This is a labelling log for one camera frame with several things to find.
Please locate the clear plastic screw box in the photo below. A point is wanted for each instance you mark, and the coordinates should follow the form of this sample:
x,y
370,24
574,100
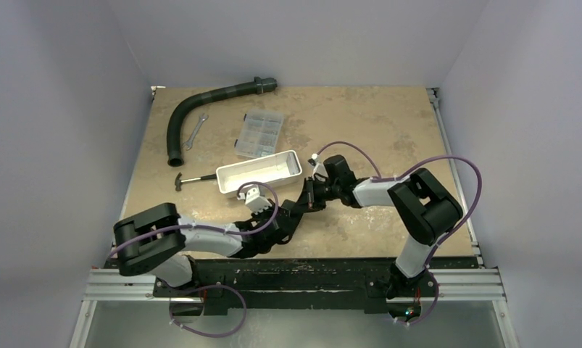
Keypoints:
x,y
259,134

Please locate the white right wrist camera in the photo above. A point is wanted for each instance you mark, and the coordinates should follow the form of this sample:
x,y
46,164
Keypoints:
x,y
318,169

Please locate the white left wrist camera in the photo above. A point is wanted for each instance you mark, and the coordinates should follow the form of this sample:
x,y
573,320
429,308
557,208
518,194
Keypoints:
x,y
254,199

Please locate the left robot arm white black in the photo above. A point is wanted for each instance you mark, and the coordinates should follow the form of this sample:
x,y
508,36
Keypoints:
x,y
153,241

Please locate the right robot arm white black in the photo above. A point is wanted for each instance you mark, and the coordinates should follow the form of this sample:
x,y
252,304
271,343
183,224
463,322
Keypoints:
x,y
424,205

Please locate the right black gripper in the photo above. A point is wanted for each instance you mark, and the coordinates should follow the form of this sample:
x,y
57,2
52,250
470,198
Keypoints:
x,y
312,193

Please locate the white rectangular tray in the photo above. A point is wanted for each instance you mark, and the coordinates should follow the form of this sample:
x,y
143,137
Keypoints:
x,y
275,170

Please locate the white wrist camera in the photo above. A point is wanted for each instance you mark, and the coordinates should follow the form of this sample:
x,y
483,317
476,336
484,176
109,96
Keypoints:
x,y
254,199
318,169

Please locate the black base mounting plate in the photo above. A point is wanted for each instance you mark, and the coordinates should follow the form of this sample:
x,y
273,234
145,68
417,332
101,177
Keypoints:
x,y
374,288

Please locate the silver wrench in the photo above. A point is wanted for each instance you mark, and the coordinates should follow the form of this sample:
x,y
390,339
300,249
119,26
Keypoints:
x,y
188,144

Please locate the black leather card holder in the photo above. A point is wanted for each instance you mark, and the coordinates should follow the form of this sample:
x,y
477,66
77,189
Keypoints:
x,y
287,218

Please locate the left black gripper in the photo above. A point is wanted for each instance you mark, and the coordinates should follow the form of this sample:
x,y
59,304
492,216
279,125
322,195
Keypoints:
x,y
279,214

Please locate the small black hammer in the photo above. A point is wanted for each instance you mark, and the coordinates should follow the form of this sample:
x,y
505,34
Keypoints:
x,y
180,181

